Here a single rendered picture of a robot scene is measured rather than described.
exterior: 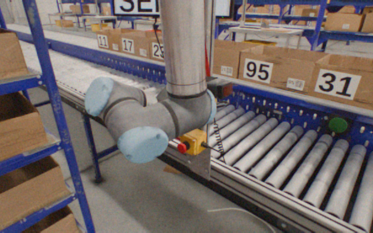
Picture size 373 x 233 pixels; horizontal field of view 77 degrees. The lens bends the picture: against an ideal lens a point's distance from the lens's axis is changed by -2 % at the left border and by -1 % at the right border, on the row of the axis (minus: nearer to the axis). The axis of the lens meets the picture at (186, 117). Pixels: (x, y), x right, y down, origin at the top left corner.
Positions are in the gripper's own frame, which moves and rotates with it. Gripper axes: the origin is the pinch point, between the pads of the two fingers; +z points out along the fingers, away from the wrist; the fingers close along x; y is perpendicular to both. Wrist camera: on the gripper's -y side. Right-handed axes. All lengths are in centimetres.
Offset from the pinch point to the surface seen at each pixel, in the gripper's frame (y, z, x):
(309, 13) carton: -463, 809, -232
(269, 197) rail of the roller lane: 17.4, 17.0, 29.7
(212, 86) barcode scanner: -10.0, -7.1, 9.3
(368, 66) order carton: -52, 79, 39
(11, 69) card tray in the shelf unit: 4, -46, -22
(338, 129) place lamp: -15, 58, 38
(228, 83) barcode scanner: -12.5, -4.1, 12.3
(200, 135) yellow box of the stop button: 6.1, 5.5, 3.2
